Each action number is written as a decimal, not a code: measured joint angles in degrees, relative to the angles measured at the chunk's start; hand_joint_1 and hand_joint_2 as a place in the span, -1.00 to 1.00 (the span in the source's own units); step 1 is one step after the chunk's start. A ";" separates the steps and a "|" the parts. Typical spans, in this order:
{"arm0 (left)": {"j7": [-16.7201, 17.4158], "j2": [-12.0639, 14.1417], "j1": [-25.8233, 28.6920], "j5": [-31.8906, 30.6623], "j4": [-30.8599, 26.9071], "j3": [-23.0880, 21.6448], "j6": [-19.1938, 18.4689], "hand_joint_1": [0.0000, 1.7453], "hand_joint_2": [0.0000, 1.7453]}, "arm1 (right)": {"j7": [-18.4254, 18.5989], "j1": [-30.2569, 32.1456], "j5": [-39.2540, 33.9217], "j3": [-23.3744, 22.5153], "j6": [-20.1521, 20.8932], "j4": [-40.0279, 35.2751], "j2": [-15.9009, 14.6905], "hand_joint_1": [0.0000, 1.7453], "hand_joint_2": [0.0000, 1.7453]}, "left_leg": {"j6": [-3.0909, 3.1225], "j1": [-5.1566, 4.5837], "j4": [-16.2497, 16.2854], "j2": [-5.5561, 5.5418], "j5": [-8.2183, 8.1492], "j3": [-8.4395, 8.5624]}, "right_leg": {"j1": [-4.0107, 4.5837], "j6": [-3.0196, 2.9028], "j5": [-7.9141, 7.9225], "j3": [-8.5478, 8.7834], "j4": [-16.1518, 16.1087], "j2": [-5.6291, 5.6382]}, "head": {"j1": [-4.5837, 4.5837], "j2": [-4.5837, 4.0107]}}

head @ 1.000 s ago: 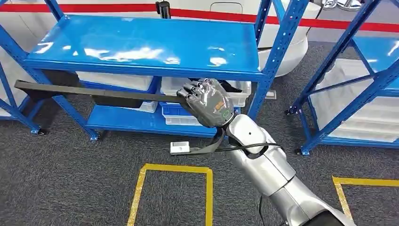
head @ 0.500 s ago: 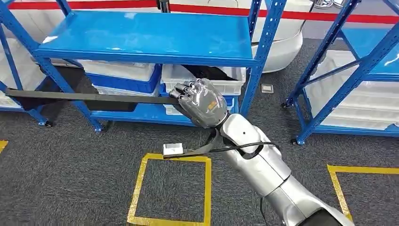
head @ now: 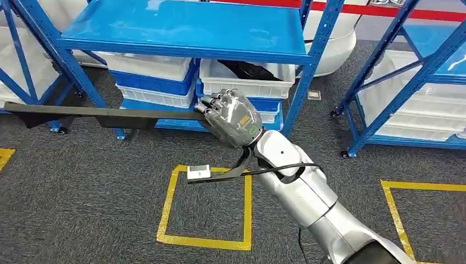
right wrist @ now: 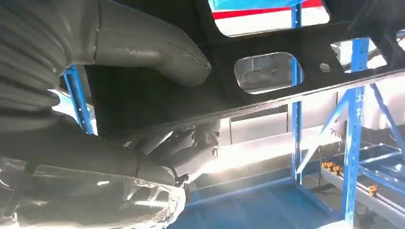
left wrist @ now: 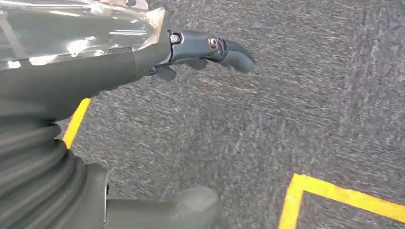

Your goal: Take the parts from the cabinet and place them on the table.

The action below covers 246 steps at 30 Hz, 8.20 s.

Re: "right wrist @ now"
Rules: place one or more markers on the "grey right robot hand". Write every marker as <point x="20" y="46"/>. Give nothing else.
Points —
<point x="152" y="41"/>

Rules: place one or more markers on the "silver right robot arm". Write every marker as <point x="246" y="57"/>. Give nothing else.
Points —
<point x="31" y="63"/>

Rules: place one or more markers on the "blue metal shelf rack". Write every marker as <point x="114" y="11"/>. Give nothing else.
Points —
<point x="386" y="164"/>
<point x="354" y="126"/>
<point x="79" y="104"/>

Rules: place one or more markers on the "clear plastic cover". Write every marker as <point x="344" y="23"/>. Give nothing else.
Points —
<point x="95" y="202"/>

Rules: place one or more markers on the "orange clamp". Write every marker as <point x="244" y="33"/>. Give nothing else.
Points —
<point x="373" y="189"/>
<point x="329" y="166"/>

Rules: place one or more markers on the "grey metal rail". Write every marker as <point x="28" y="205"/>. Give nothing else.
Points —
<point x="357" y="192"/>

